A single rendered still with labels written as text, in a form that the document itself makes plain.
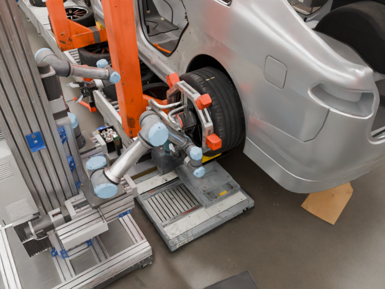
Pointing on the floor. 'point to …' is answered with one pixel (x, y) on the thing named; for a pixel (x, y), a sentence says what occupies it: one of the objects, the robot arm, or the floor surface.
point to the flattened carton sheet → (329, 202)
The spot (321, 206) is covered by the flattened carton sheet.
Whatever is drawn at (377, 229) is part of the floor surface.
